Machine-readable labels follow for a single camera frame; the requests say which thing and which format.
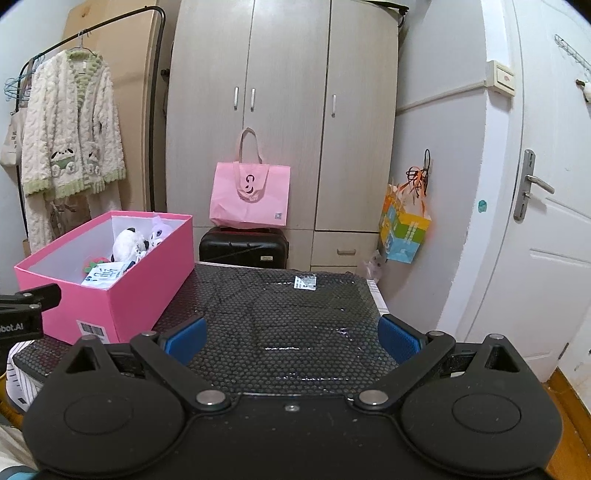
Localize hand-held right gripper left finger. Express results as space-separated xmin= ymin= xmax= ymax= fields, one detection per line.
xmin=60 ymin=318 xmax=232 ymax=414

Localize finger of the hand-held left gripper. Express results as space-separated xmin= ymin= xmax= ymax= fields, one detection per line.
xmin=0 ymin=284 xmax=63 ymax=309

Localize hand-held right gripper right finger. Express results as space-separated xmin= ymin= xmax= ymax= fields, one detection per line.
xmin=353 ymin=314 xmax=532 ymax=411

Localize pink cardboard box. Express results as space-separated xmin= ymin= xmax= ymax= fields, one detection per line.
xmin=14 ymin=211 xmax=195 ymax=344

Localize blue white wipes pack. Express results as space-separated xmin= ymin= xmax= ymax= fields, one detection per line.
xmin=82 ymin=261 xmax=137 ymax=289

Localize white brown plush toy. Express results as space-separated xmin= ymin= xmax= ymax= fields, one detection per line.
xmin=112 ymin=227 xmax=148 ymax=265

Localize purple plush toy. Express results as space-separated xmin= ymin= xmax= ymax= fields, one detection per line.
xmin=147 ymin=215 xmax=177 ymax=253

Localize white plastic bag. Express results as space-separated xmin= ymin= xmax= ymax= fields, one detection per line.
xmin=364 ymin=249 xmax=387 ymax=283

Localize cream fleece pajama pants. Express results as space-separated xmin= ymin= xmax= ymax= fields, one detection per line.
xmin=23 ymin=185 xmax=123 ymax=254

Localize black suitcase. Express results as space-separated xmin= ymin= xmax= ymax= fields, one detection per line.
xmin=199 ymin=226 xmax=290 ymax=271

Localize colourful paper gift bag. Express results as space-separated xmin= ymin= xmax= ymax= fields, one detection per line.
xmin=379 ymin=182 xmax=433 ymax=265

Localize person's grey white clothing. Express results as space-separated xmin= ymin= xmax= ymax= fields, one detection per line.
xmin=0 ymin=425 xmax=38 ymax=480

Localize beige canvas tote bag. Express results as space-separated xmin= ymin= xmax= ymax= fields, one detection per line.
xmin=0 ymin=111 xmax=25 ymax=168

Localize pink tote bag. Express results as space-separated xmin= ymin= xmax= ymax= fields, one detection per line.
xmin=209 ymin=128 xmax=291 ymax=230

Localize white door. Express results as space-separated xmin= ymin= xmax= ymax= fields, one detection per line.
xmin=455 ymin=0 xmax=591 ymax=384

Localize cream fleece pajama jacket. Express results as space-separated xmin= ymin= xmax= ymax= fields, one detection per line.
xmin=21 ymin=51 xmax=127 ymax=200

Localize black clothes rack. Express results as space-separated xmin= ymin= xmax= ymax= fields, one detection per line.
xmin=13 ymin=4 xmax=168 ymax=213

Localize light wooden panel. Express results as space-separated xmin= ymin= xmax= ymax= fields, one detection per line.
xmin=62 ymin=0 xmax=175 ymax=213

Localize beige wooden wardrobe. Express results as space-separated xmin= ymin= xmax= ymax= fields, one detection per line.
xmin=165 ymin=0 xmax=400 ymax=273

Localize metal door handle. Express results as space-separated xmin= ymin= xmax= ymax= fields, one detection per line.
xmin=513 ymin=149 xmax=556 ymax=222

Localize blue wire hangers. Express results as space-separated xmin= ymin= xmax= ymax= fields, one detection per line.
xmin=4 ymin=58 xmax=43 ymax=103

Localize cream wall switch box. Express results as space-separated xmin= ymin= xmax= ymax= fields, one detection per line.
xmin=485 ymin=60 xmax=517 ymax=97

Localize white wire door rack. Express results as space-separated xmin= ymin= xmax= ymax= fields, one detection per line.
xmin=554 ymin=34 xmax=591 ymax=75

